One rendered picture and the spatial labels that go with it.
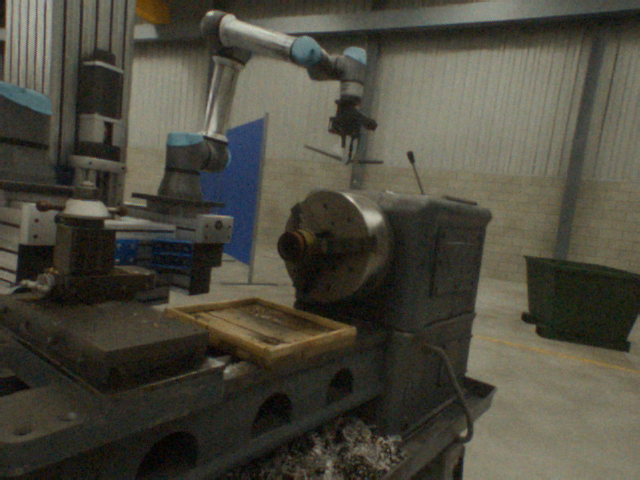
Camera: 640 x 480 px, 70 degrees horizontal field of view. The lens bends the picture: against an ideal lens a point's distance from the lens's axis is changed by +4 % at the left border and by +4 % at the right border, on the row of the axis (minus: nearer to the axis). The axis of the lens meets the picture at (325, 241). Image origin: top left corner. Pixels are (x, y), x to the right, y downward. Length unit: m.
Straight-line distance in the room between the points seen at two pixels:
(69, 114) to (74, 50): 0.19
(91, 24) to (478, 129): 10.23
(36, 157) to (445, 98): 10.79
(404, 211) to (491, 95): 10.32
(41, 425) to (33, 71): 1.20
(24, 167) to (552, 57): 11.10
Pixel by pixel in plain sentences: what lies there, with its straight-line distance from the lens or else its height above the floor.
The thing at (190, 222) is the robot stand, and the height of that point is 1.09.
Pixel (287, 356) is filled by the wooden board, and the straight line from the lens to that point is 0.92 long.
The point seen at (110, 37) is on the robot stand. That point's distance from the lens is 1.71.
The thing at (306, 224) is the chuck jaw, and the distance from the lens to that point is 1.19.
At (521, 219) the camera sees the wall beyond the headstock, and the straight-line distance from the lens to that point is 11.04.
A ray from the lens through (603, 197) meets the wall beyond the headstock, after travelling 11.18.
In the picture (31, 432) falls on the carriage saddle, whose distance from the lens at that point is 0.64.
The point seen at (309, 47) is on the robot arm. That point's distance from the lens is 1.43.
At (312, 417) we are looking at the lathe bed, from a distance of 1.10.
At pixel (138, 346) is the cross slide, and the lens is 0.68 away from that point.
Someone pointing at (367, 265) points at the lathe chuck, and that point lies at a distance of 1.14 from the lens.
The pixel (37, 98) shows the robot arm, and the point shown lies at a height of 1.37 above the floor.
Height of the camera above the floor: 1.19
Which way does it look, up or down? 4 degrees down
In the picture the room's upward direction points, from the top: 7 degrees clockwise
